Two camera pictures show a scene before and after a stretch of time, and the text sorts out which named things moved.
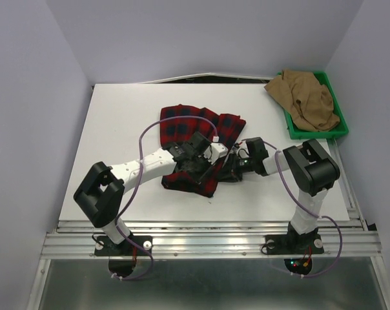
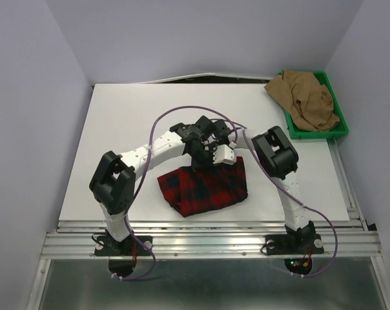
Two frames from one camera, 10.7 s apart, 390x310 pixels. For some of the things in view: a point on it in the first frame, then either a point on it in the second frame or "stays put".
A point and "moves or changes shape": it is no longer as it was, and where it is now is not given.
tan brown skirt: x=307 y=100 stays put
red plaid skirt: x=179 y=122 moves or changes shape
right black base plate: x=294 y=244 stays put
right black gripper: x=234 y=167 to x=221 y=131
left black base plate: x=104 y=247 stays put
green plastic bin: x=339 y=129 stays put
